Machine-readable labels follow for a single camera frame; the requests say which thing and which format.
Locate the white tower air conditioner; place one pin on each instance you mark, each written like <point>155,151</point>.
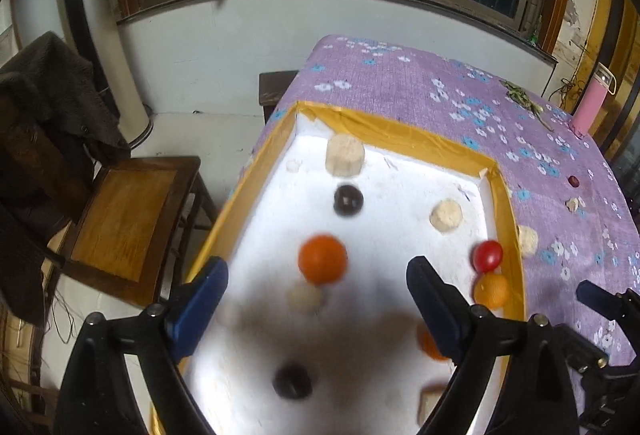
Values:
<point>100,40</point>

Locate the small cream fruit piece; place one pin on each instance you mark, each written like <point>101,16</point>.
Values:
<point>572,203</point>

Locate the large orange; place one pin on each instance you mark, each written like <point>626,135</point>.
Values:
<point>322,260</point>

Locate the purple floral tablecloth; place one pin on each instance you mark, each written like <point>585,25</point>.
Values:
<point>425,85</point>

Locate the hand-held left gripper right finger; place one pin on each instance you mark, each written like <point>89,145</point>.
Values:
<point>437,310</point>

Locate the wooden chair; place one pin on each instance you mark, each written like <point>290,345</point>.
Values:
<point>125,220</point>

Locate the green leafy sprig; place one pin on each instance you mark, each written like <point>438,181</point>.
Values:
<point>522,97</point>

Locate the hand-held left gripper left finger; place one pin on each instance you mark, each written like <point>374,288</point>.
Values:
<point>197,310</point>

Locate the tiny cream fruit piece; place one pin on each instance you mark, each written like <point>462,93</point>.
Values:
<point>292,165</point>

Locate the medium orange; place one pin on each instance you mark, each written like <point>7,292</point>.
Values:
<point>427,345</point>

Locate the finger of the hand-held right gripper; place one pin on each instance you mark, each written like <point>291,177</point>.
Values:
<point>607,305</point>
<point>585,352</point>

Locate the dark red jujube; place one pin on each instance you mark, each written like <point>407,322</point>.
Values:
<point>573,181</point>

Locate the red cherry tomato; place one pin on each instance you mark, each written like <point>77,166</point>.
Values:
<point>487,256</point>

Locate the pink water bottle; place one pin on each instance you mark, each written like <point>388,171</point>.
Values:
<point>590,107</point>

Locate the white foam tray yellow tape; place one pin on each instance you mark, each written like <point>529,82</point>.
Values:
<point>400,185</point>

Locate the dark round fruit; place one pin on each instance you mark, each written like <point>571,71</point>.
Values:
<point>348,200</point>
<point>292,380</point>

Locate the yellow wooden frame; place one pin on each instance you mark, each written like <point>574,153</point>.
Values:
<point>617,40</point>

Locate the dark cloth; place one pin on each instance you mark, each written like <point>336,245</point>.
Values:
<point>45,80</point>

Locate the small orange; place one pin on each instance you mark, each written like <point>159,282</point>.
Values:
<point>491,290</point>

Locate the dark wooden stool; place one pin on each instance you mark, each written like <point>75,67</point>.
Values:
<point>275,87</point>

